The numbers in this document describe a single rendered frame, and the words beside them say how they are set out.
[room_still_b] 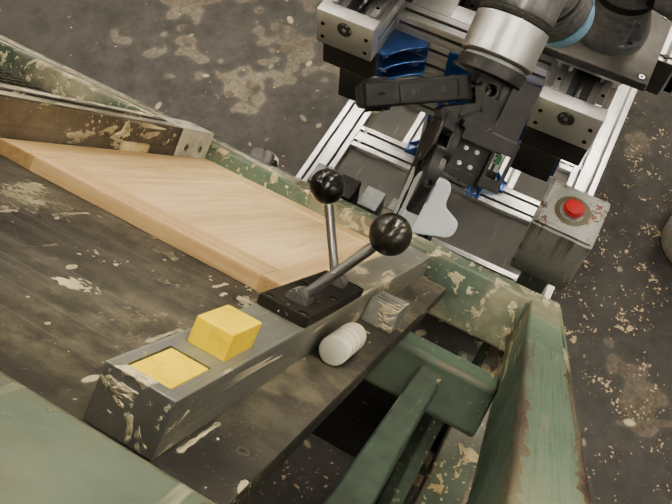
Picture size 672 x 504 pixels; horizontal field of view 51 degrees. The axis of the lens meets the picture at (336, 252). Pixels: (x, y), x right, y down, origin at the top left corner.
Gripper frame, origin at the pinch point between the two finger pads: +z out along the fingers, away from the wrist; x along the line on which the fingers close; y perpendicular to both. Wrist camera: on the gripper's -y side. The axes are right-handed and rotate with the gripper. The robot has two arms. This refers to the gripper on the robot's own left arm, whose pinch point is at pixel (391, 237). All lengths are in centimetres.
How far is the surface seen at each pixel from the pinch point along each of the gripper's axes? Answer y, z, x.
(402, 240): -1.7, -2.2, -13.8
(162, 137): -34, 7, 53
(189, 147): -30, 8, 63
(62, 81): -62, 9, 83
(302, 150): -7, 10, 185
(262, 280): -10.5, 10.6, 4.0
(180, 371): -14.5, 8.0, -31.7
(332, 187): -7.7, -2.3, 0.9
